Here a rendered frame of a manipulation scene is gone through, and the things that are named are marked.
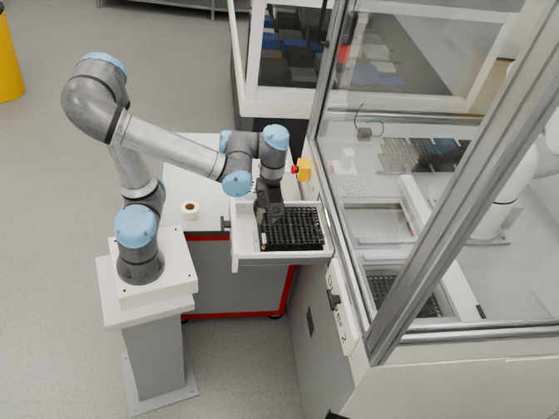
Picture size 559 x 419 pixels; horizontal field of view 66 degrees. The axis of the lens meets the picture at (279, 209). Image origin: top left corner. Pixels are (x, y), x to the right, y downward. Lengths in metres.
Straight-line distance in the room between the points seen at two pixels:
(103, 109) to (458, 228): 0.78
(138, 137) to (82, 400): 1.43
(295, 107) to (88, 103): 1.31
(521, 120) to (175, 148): 0.73
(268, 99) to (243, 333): 1.17
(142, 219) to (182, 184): 0.58
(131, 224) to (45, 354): 1.19
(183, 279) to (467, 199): 0.95
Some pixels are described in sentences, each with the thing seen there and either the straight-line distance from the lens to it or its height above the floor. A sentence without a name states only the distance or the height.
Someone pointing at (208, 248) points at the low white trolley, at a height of 0.63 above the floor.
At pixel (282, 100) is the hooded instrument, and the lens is 2.16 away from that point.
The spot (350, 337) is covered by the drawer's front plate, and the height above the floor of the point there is 0.91.
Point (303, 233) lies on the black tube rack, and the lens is 1.52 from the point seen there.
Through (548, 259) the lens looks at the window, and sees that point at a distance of 1.07.
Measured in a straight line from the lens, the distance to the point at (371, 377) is 1.32.
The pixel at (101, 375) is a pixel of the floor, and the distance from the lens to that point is 2.26.
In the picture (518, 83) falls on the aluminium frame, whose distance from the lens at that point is 0.72.
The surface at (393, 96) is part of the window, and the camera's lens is 1.12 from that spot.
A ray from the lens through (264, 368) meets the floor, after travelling 2.23.
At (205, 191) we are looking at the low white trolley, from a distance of 1.83.
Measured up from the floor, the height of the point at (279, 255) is 0.89.
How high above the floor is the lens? 2.02
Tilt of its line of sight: 45 degrees down
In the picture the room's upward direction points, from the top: 10 degrees clockwise
